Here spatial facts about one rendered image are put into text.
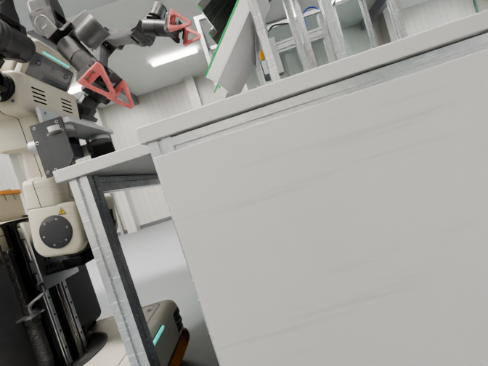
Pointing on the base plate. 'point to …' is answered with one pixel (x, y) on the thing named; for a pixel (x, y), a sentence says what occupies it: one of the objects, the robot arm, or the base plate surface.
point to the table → (111, 165)
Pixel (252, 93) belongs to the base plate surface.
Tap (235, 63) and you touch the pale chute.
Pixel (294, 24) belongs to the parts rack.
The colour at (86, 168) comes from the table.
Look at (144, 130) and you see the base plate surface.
